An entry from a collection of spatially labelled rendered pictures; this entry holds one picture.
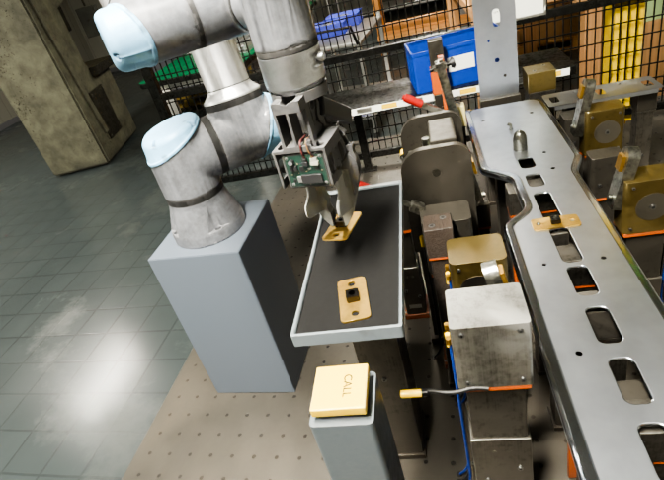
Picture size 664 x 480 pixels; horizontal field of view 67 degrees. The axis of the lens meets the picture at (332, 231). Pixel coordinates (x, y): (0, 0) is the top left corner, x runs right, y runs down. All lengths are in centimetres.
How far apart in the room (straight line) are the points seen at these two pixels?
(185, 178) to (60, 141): 479
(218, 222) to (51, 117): 471
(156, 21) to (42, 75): 489
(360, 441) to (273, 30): 45
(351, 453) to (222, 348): 62
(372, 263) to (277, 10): 35
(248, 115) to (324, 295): 43
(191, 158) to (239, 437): 60
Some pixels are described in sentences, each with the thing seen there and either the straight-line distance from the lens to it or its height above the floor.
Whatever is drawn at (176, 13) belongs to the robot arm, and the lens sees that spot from 66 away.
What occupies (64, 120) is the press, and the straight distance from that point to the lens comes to 563.
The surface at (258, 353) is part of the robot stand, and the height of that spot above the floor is 83.
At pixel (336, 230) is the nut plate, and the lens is 73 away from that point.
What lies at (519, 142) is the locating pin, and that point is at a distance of 131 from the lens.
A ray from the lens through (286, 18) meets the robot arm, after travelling 59.
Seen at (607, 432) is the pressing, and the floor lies 100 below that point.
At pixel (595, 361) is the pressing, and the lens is 79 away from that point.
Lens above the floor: 158
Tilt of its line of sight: 31 degrees down
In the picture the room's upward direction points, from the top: 16 degrees counter-clockwise
